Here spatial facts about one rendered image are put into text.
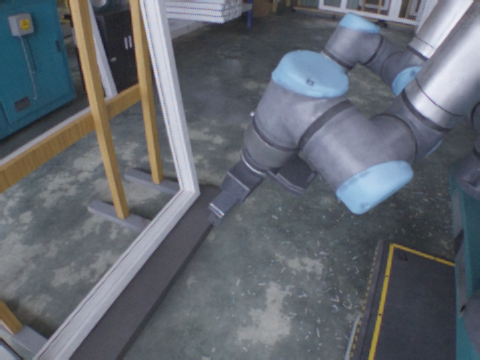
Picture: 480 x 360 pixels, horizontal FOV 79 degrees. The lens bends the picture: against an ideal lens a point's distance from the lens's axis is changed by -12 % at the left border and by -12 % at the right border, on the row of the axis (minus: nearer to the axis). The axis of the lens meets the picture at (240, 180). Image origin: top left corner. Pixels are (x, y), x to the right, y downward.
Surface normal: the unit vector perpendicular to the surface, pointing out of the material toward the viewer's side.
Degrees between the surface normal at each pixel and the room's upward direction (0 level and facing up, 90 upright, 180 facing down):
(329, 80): 19
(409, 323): 0
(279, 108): 92
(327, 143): 72
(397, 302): 0
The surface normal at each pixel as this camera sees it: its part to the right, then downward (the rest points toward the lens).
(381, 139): 0.29, -0.53
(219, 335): 0.04, -0.79
